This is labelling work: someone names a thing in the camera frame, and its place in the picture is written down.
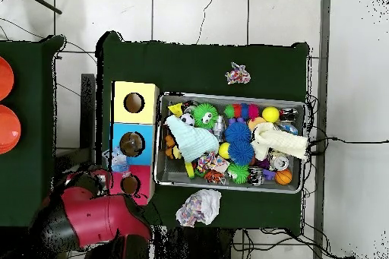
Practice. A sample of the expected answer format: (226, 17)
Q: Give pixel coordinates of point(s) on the cream waffle cloth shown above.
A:
(279, 142)

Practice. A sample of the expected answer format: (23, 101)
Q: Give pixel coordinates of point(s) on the wooden box with three holes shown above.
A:
(119, 131)

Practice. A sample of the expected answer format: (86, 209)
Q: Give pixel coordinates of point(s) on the orange round disc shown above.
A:
(255, 122)

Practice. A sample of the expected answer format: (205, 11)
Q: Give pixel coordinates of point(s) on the crushed silver can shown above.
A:
(279, 162)

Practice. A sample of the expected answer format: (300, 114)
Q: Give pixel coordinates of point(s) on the yellow ball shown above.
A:
(224, 150)
(271, 114)

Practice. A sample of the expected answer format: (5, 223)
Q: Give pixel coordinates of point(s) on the side table with green cloth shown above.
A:
(30, 174)

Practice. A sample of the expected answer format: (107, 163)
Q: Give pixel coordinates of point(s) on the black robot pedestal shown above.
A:
(197, 247)

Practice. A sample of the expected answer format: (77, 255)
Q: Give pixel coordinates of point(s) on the small orange basketball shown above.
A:
(283, 176)

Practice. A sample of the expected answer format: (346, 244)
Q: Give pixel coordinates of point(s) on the yellow cheese wedge toy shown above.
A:
(175, 109)

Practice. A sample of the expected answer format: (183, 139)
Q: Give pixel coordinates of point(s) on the orange plastic building block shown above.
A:
(171, 146)

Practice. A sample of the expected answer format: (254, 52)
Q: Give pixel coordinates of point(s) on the black rod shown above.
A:
(39, 1)

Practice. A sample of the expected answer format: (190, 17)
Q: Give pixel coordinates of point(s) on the mint green waffle cloth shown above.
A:
(193, 138)

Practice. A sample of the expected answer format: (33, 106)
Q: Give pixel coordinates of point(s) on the blue spiky ball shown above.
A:
(237, 131)
(242, 152)

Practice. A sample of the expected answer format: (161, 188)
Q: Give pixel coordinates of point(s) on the green fuzzy toy with eyes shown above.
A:
(205, 114)

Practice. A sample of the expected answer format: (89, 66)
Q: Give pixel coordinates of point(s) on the crushed clear plastic bottle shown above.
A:
(119, 162)

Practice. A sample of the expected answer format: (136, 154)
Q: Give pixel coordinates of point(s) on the orange bowl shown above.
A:
(5, 78)
(7, 128)

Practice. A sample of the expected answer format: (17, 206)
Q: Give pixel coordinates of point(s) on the orange striped tiger toy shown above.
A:
(214, 177)

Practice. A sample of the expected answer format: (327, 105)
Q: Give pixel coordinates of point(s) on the black and white soccer ball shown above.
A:
(187, 119)

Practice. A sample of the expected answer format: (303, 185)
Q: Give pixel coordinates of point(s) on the grey robot toy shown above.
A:
(219, 126)

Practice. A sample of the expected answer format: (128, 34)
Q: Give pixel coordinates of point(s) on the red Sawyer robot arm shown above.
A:
(91, 216)

